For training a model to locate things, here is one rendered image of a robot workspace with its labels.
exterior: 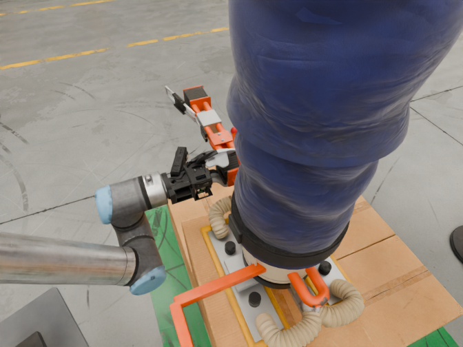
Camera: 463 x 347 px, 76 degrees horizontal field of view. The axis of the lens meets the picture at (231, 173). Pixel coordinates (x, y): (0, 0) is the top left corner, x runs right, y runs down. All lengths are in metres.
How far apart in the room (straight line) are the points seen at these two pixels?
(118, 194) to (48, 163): 2.26
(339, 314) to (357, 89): 0.51
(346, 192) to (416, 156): 2.66
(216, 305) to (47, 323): 0.61
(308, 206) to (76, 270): 0.47
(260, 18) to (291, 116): 0.09
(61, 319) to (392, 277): 1.33
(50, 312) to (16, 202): 1.63
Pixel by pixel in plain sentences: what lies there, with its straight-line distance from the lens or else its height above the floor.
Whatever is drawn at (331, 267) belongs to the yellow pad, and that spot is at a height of 1.16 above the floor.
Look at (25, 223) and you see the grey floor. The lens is 2.64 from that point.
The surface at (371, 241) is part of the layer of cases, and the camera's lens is 1.63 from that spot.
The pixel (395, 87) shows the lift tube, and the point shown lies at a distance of 0.31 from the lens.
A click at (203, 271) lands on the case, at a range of 0.98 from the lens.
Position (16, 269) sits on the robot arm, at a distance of 0.64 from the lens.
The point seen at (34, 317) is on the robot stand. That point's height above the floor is 0.75.
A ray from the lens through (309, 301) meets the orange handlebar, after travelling 0.64.
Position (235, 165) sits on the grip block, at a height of 1.26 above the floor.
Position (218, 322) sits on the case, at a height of 0.94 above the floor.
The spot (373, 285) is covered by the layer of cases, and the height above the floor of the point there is 0.54.
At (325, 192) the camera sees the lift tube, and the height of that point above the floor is 1.53.
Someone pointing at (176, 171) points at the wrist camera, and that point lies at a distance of 0.79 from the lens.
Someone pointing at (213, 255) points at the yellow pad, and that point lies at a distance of 0.79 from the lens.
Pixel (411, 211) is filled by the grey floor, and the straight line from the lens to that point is 2.61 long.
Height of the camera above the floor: 1.84
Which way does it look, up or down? 48 degrees down
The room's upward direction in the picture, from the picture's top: straight up
